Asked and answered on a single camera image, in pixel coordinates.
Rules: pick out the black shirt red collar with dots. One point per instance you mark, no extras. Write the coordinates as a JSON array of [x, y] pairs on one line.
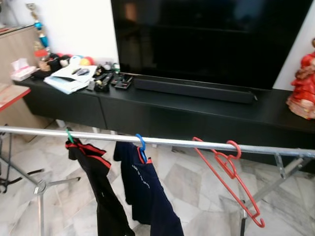
[[103, 196]]

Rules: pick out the green plastic hanger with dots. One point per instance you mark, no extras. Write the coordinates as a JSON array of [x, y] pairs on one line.
[[69, 136]]

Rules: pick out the red plastic hanger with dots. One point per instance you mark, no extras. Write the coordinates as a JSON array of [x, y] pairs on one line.
[[225, 162]]

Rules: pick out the blue plastic hanger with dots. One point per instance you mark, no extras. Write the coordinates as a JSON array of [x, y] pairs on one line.
[[143, 143]]

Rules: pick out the red laughing buddha statue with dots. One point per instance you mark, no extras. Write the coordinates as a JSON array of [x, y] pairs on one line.
[[302, 88]]

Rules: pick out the black soundbar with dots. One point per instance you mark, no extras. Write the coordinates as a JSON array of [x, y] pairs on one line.
[[197, 91]]

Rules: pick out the black flat television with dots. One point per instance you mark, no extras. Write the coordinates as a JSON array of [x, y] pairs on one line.
[[206, 39]]

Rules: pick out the silver metal clothes rack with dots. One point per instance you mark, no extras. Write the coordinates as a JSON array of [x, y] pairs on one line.
[[162, 141]]

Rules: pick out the black low tv console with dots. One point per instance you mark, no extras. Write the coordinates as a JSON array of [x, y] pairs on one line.
[[147, 118]]

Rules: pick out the navy t-shirt white print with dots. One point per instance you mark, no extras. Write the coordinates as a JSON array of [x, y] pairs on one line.
[[142, 191]]

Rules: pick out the orange yellow ball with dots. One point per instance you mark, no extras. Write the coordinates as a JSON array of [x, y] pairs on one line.
[[86, 61]]

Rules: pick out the white blue ball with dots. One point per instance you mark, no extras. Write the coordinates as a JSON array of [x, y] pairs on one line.
[[75, 60]]

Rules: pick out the white magazine stack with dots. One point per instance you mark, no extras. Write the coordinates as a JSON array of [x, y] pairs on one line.
[[69, 78]]

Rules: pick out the black plush toy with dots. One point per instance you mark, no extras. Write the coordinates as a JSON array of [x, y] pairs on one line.
[[59, 63]]

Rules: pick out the red lid jar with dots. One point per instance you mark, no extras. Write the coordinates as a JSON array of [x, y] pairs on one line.
[[43, 64]]

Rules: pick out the gold trophy blue ornaments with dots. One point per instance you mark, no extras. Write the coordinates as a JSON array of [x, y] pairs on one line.
[[43, 39]]

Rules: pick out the pink tissue box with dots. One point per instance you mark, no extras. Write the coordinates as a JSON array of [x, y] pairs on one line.
[[22, 71]]

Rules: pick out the light wooden sideboard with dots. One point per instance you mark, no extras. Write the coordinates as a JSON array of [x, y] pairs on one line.
[[15, 44]]

